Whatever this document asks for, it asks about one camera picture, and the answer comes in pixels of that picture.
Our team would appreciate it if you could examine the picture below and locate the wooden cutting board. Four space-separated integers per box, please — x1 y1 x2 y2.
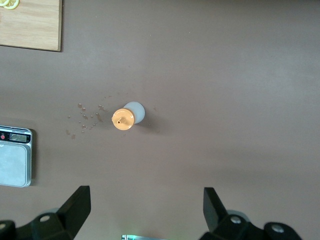
0 0 63 53

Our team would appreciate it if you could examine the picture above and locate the translucent sauce bottle orange cap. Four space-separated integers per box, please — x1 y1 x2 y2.
111 101 146 131

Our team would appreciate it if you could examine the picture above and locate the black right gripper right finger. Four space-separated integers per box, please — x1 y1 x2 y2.
201 186 304 240

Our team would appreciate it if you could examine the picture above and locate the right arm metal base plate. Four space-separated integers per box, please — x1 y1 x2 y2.
121 234 161 240

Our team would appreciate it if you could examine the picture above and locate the silver digital kitchen scale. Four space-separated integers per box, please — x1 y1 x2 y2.
0 124 33 188

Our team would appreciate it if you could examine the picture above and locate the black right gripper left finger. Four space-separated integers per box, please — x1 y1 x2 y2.
0 185 91 240

